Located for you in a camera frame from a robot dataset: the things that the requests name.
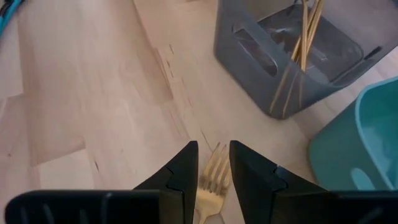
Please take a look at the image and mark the yellow chopsticks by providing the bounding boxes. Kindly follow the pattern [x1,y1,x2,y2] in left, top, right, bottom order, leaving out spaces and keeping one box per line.
[269,0,321,114]

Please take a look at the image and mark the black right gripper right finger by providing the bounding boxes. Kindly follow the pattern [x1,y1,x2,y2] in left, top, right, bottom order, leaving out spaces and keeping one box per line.
[229,140,398,224]

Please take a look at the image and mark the grey translucent plastic bin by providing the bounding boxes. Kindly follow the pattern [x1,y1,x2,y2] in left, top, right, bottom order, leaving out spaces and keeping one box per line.
[213,0,398,120]

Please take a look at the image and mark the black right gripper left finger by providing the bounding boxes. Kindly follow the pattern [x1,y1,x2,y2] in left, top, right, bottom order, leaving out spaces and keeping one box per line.
[4,140,199,224]

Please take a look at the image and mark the black fork teal handle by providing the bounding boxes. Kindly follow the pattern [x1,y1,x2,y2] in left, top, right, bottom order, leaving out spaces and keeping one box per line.
[0,0,25,37]

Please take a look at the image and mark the teal plastic bin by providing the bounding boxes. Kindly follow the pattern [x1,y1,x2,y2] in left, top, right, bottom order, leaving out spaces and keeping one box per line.
[308,76,398,191]

